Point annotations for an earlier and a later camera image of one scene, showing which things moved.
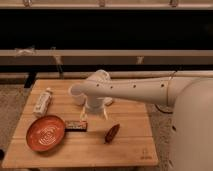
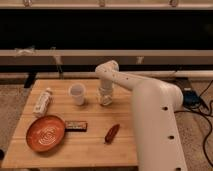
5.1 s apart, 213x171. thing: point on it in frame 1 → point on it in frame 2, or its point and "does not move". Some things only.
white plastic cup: x=78 y=94 does not move
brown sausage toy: x=112 y=133 does not move
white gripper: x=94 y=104 → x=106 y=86
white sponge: x=108 y=100 does not move
